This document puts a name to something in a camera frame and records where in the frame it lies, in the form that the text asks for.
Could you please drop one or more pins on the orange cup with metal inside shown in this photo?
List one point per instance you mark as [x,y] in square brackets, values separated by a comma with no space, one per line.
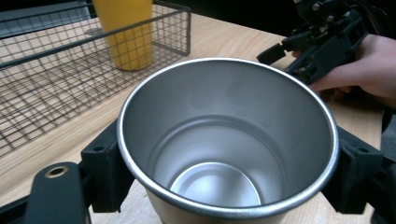
[129,40]

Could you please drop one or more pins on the silver metal cup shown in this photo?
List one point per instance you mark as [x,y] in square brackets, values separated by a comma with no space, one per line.
[227,130]

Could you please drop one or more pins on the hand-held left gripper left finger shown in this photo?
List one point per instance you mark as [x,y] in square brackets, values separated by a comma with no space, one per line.
[102,174]

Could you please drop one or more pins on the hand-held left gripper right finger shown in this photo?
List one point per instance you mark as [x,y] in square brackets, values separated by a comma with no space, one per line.
[355,177]

